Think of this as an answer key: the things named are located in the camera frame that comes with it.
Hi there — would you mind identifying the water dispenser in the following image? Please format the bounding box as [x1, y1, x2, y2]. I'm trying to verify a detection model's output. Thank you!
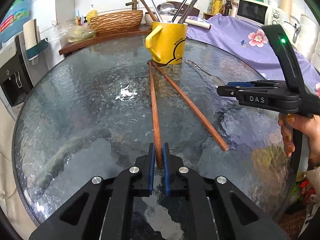
[1, 32, 48, 120]

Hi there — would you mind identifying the black chopstick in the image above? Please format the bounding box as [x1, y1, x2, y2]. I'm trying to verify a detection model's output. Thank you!
[171, 0, 187, 23]

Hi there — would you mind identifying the cream pan with lid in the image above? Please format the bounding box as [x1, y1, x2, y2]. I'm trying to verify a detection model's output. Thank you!
[145, 12, 211, 30]

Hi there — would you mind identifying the brass faucet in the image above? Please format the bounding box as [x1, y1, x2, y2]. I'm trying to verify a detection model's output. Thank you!
[125, 0, 138, 10]

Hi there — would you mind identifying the white microwave oven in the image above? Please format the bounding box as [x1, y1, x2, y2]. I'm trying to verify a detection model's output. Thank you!
[235, 0, 286, 26]

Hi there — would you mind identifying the brown rice cooker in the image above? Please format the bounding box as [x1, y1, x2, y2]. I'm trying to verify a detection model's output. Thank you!
[172, 2, 201, 17]

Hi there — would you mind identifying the plastic bag with fruit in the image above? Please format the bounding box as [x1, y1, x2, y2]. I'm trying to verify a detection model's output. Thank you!
[55, 22, 95, 43]

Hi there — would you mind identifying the small steel spoon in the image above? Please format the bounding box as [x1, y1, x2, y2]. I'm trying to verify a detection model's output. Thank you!
[157, 2, 175, 23]
[185, 60, 226, 88]

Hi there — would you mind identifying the round glass table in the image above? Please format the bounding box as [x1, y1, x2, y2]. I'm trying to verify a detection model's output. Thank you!
[11, 35, 298, 240]

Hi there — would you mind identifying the yellow duck mug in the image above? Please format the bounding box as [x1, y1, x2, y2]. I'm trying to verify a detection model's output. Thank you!
[145, 22, 188, 65]

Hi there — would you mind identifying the white kettle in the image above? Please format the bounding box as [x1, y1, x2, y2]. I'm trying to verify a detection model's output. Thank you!
[283, 15, 301, 44]

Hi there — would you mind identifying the wooden counter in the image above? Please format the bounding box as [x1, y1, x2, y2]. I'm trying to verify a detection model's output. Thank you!
[59, 24, 152, 57]

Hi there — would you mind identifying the brown glass bottle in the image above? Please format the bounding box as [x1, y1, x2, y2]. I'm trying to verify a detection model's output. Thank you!
[223, 0, 232, 16]

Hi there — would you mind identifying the woven basket sink bowl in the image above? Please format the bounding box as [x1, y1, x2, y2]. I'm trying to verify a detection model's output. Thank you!
[89, 10, 144, 33]

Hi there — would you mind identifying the yellow wrap roll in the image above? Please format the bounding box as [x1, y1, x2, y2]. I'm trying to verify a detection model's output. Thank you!
[212, 0, 223, 15]

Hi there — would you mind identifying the yellow soap bottle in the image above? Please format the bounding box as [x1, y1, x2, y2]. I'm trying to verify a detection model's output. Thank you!
[86, 5, 98, 23]

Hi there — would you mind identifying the right hand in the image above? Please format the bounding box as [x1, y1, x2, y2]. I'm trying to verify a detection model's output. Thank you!
[278, 113, 319, 170]

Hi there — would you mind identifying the blue water jug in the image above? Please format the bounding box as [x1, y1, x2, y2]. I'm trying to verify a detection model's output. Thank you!
[1, 0, 31, 43]

